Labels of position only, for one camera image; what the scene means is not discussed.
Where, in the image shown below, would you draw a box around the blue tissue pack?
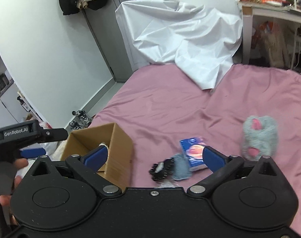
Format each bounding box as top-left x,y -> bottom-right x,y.
179,137 -> 207,172

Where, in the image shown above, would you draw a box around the blue denim fabric piece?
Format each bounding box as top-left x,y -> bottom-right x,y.
170,154 -> 192,181

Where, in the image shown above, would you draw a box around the grey pink plush toy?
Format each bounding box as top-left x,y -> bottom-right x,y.
241,115 -> 278,161

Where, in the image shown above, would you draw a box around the clear bag white beads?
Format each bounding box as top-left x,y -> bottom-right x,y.
155,179 -> 179,189

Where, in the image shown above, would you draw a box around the black white plush piece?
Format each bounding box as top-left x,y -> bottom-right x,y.
149,158 -> 174,182

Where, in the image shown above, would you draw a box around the person's left hand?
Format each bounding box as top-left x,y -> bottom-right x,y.
0,157 -> 30,225

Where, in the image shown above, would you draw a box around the brown cardboard box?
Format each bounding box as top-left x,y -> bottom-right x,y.
61,123 -> 134,190

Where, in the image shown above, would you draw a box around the pink bed sheet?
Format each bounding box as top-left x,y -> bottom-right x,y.
92,64 -> 301,235

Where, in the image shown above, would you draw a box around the grey door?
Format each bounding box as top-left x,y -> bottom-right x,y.
82,0 -> 133,83

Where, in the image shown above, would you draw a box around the white crumpled sheet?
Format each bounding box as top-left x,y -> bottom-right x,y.
115,0 -> 243,90

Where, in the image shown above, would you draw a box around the white desk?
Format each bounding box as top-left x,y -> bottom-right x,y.
237,2 -> 301,64

